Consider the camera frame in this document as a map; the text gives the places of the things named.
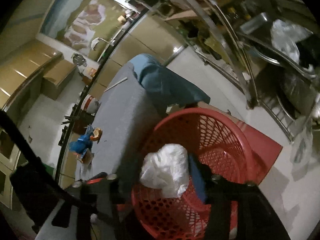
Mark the blue under cloth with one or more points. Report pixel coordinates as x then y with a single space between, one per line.
163 86

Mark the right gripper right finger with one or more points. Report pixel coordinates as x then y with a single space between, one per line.
199 173

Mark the orange peel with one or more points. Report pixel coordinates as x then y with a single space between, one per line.
97 133

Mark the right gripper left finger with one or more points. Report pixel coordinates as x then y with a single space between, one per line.
101 176

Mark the waterfall landscape poster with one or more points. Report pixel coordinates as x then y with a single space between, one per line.
84 25

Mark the red plastic mesh basket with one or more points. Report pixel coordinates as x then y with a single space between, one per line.
216 150

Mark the blue plastic bag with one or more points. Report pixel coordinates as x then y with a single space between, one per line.
81 145

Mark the metal storage rack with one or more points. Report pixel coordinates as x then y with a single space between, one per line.
269 49

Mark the upper wall cabinets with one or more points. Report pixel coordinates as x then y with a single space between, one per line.
26 62

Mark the white thin rod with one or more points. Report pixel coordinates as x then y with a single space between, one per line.
117 83

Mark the stacked red white bowls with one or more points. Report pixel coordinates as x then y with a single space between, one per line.
90 104

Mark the white plastic bag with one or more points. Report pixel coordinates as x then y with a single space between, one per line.
166 170

